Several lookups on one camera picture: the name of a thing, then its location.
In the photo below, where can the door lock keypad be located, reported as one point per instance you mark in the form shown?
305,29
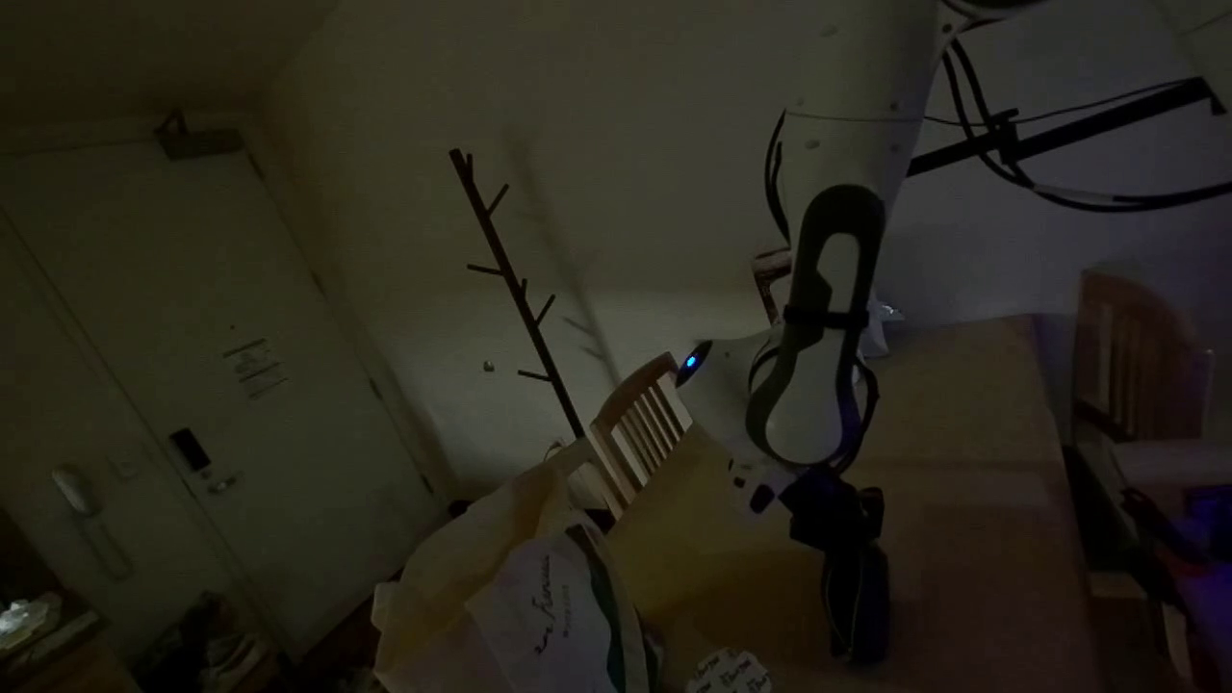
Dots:
197,459

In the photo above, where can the white paper shopping bag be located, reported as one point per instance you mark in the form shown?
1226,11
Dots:
514,589

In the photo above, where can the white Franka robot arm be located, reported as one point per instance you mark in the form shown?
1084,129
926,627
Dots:
859,101

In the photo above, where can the white bag on table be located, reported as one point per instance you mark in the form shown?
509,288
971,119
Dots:
887,327

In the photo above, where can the white door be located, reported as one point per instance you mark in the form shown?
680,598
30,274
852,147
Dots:
193,254

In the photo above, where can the dark door closer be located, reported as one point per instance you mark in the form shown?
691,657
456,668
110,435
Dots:
193,137

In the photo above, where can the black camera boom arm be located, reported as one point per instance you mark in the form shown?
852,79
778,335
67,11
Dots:
1066,125

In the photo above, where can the wooden slat-back chair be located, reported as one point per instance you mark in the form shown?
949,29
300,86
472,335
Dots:
642,430
1130,358

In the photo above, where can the wooden shelf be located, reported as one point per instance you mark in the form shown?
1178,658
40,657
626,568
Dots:
43,637

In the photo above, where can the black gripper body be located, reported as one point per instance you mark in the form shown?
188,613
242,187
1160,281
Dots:
832,512

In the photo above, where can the black coat rack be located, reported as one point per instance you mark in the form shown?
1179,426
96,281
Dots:
514,281

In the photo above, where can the dark shoe pile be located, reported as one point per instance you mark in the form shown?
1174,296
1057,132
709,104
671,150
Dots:
215,646

